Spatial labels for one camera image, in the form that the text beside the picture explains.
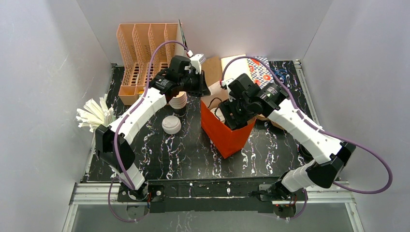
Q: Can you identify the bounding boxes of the pink desk organizer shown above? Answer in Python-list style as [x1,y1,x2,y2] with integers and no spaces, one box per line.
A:
[117,22,185,106]

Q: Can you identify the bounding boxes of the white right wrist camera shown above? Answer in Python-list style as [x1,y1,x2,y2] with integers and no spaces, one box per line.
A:
[220,78,234,89]

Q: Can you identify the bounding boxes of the blue rubber bands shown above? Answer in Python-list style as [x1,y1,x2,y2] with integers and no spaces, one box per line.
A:
[271,68,288,82]

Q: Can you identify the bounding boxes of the cream paper bag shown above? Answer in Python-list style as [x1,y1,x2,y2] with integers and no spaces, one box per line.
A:
[221,54,250,80]

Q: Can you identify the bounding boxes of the brown pulp cup carrier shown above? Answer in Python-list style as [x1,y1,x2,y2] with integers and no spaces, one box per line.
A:
[255,113,285,130]

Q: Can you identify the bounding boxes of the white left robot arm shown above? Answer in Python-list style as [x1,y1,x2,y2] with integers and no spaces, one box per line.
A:
[95,54,210,190]

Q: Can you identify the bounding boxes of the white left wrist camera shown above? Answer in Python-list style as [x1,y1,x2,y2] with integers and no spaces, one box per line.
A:
[190,54,206,74]

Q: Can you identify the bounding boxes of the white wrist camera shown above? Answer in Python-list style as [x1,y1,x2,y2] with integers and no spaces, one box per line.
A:
[220,78,234,89]
[190,54,206,74]

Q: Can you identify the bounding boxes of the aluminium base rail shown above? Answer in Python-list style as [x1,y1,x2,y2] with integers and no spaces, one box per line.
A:
[70,181,356,205]

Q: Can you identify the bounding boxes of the white wrapped straws bundle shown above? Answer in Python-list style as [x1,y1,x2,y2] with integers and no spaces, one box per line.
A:
[75,94,116,132]

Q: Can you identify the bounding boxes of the blue checkered paper bag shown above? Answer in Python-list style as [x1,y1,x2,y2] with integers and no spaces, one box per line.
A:
[247,56,275,88]

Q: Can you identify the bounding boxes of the stack of white paper cups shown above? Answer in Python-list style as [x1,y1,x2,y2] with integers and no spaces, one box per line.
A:
[169,91,187,110]

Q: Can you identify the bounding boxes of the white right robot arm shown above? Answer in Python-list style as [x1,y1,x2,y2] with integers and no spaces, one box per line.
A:
[219,73,355,195]

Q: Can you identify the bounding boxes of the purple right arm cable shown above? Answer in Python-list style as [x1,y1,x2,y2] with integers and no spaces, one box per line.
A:
[221,56,394,221]

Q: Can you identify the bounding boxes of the white plastic cup lid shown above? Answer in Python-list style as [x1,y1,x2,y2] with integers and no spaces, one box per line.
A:
[210,108,225,123]

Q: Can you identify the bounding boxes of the orange paper bag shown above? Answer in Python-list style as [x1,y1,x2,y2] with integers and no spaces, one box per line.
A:
[200,81,256,159]

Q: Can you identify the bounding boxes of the white lid stack upper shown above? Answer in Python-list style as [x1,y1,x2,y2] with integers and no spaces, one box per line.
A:
[161,116,181,135]

